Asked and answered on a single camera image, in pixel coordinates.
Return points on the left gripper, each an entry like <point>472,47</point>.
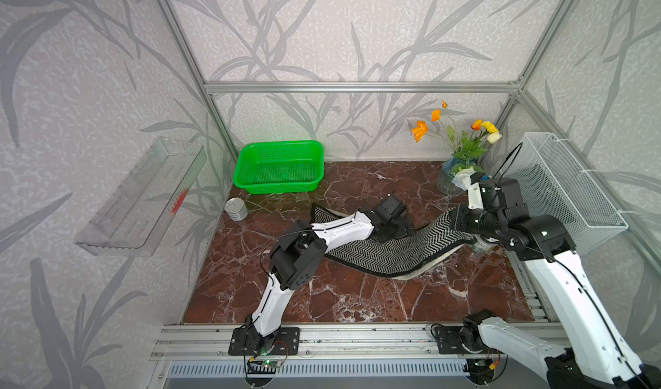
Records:
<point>404,231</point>

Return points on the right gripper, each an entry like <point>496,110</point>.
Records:
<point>460,216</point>

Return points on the black white knitted scarf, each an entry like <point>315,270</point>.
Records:
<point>403,258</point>

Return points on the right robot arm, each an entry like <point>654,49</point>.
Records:
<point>598,355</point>

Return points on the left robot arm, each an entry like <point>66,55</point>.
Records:
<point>297,255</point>

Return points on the green plastic basket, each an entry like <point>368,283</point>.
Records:
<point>280,167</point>

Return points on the glass vase with flowers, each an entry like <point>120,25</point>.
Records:
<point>467,147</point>

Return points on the silver tin can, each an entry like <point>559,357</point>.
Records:
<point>236,209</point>

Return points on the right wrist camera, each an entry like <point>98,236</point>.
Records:
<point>475,200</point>

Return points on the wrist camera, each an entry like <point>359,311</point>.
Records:
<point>475,200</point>
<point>391,208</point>

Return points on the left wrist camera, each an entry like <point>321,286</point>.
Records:
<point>391,208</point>

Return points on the white wire mesh basket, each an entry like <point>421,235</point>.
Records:
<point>554,183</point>

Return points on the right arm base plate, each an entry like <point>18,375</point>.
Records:
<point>448,339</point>

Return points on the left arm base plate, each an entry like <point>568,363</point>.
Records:
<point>247,342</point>

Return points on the clear acrylic wall shelf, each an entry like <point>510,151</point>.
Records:
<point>137,216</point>

